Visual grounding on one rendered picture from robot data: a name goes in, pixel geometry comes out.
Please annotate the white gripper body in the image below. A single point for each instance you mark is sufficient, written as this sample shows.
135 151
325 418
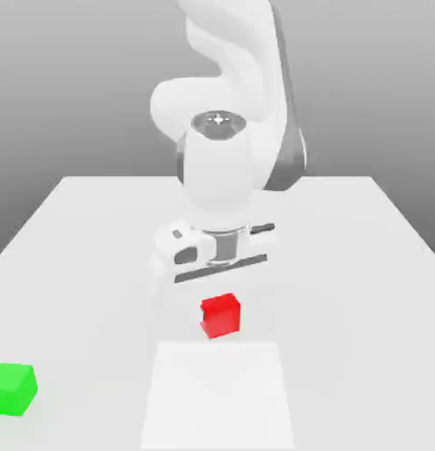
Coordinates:
221 269

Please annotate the small red cube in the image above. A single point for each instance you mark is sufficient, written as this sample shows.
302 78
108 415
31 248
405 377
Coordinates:
221 315

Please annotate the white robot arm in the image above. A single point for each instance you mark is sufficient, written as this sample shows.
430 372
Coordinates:
217 169

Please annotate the small green cube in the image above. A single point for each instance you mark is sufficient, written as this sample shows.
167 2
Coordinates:
11 389

